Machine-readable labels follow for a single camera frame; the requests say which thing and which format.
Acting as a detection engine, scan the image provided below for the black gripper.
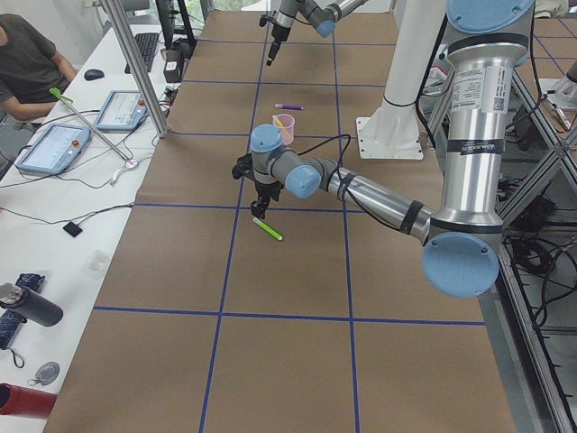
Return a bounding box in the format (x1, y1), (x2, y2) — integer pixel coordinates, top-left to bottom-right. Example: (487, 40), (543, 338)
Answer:
(251, 180), (282, 219)
(266, 23), (285, 66)

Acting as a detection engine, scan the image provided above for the green marker pen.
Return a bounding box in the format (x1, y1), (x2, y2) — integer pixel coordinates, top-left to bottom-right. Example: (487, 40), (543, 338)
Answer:
(252, 216), (283, 241)

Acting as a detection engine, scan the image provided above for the purple marker pen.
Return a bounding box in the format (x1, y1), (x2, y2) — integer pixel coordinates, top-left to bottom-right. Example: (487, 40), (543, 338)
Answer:
(274, 104), (304, 111)

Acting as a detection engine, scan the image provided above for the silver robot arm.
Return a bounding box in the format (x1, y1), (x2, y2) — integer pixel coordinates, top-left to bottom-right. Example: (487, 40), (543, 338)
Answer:
(233, 1), (535, 298)
(249, 0), (366, 219)

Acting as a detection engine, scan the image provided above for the pink mesh pen holder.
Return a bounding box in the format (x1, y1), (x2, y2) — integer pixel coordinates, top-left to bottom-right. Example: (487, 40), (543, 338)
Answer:
(272, 114), (295, 145)

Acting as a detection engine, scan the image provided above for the black cardboard box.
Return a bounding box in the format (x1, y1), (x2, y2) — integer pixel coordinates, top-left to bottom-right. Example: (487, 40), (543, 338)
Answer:
(162, 41), (189, 84)

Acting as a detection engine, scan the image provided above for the black keyboard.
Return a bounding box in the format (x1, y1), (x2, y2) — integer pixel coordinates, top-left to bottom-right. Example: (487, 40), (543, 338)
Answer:
(134, 32), (159, 72)

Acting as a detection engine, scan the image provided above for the far teach pendant tablet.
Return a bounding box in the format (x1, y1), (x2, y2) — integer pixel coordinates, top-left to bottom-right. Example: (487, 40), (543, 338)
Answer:
(95, 90), (148, 133)

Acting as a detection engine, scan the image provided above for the teach pendant tablet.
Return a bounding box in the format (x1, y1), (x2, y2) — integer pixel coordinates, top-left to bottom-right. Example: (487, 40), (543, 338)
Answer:
(95, 90), (148, 133)
(15, 124), (92, 175)

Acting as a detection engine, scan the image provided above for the black computer mouse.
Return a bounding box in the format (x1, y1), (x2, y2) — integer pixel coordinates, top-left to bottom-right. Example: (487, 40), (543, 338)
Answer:
(84, 69), (105, 81)

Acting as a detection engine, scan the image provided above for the near teach pendant tablet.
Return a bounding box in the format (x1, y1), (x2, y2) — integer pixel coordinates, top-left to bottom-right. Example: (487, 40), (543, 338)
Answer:
(15, 124), (92, 175)

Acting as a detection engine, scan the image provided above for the metal reacher stick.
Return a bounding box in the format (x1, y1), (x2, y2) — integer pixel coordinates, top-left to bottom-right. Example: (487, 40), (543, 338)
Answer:
(49, 88), (139, 170)

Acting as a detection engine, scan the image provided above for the seated person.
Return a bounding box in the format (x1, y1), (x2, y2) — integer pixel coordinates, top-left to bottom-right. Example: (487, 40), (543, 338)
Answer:
(1, 14), (77, 122)

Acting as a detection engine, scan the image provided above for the black water bottle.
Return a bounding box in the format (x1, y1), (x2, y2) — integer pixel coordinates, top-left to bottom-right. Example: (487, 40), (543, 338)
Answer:
(1, 283), (63, 327)

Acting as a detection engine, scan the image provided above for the folded blue umbrella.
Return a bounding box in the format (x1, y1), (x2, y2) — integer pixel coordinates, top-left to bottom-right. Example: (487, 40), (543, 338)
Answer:
(0, 272), (47, 351)

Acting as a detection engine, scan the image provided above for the red bottle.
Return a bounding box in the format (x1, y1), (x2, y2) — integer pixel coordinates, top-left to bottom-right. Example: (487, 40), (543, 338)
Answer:
(1, 383), (58, 419)

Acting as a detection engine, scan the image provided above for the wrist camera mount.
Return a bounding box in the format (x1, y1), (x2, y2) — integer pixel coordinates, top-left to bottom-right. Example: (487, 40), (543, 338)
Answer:
(232, 153), (254, 180)
(259, 14), (277, 27)

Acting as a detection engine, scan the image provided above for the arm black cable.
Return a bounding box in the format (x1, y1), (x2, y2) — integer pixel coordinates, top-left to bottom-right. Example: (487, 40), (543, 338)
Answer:
(295, 133), (353, 169)

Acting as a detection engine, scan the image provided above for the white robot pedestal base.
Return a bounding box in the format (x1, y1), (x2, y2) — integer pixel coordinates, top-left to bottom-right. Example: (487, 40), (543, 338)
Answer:
(356, 0), (447, 161)

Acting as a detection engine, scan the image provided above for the aluminium frame post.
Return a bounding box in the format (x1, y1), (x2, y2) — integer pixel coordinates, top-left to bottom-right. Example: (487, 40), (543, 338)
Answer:
(101, 0), (169, 138)

